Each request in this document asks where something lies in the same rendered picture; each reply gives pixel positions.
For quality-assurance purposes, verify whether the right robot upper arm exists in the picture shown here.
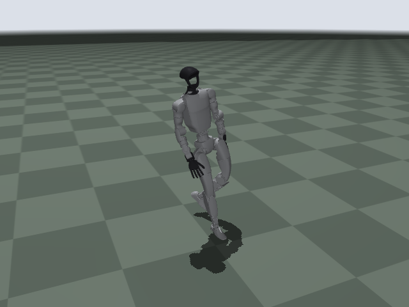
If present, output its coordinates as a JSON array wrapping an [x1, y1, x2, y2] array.
[[172, 98, 187, 136]]

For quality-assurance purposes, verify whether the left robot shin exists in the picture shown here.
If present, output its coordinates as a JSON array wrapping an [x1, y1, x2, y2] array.
[[198, 177, 229, 200]]

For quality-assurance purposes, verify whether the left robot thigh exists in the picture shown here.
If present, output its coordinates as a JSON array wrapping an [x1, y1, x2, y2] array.
[[213, 138, 231, 185]]

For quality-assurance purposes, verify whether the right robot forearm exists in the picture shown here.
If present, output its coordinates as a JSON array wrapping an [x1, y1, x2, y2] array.
[[174, 129, 192, 159]]

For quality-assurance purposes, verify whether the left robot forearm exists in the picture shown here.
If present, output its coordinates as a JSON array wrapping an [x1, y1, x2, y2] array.
[[215, 117, 226, 139]]

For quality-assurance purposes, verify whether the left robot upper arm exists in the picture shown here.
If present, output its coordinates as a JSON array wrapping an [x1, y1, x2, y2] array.
[[205, 88, 224, 121]]

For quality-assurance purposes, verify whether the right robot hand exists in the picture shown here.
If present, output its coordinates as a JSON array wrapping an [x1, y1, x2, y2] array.
[[185, 152, 205, 178]]

